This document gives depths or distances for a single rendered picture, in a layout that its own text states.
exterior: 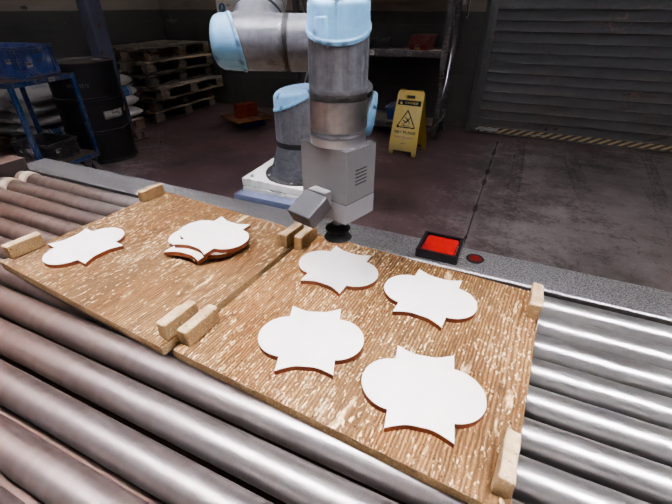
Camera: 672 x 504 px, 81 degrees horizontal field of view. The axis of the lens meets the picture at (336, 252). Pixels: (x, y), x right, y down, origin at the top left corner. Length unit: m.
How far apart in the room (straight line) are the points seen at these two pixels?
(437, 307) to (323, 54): 0.36
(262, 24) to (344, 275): 0.38
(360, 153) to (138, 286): 0.40
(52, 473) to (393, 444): 0.34
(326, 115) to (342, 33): 0.09
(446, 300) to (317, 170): 0.26
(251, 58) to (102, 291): 0.41
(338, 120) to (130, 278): 0.42
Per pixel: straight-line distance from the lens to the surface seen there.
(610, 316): 0.72
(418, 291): 0.61
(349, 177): 0.53
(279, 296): 0.61
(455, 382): 0.49
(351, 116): 0.51
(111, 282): 0.72
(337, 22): 0.50
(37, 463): 0.54
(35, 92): 4.98
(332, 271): 0.64
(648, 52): 5.22
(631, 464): 0.54
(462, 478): 0.44
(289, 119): 1.04
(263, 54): 0.62
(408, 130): 4.14
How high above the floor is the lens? 1.31
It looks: 32 degrees down
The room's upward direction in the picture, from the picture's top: straight up
